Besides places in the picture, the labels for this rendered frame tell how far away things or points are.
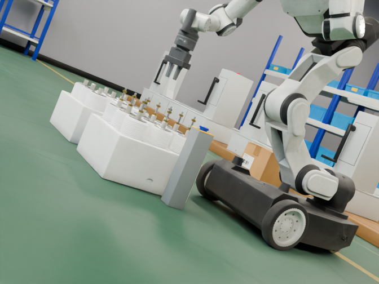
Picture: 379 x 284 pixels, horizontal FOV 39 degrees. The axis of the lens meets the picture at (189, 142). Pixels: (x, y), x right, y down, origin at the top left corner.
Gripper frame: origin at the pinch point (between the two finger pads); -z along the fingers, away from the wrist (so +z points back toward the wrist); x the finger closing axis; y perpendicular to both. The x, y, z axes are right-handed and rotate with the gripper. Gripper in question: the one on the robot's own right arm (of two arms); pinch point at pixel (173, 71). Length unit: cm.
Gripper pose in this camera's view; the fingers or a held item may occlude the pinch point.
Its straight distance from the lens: 228.4
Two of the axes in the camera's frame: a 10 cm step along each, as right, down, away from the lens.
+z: 3.9, -9.2, -0.9
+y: 4.3, 1.0, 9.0
